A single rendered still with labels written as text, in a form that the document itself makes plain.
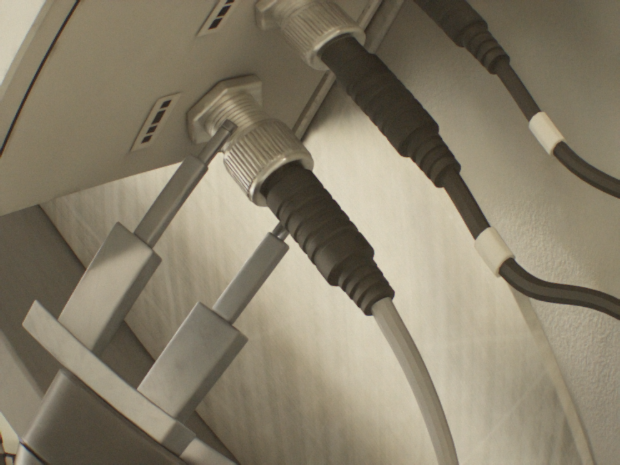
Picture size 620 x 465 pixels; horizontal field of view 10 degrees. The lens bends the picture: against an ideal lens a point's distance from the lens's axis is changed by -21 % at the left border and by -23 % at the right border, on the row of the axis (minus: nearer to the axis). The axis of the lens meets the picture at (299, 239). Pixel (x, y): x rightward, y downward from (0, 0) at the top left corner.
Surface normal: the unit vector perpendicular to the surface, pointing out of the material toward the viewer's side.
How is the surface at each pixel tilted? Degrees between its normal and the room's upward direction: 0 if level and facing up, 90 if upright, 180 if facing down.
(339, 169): 90
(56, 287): 36
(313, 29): 66
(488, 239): 53
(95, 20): 132
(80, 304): 62
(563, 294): 74
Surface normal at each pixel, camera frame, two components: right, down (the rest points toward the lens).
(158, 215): -0.33, -0.32
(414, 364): -0.11, -0.25
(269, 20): 0.55, 0.70
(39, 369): 0.36, -0.72
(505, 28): -0.74, 0.17
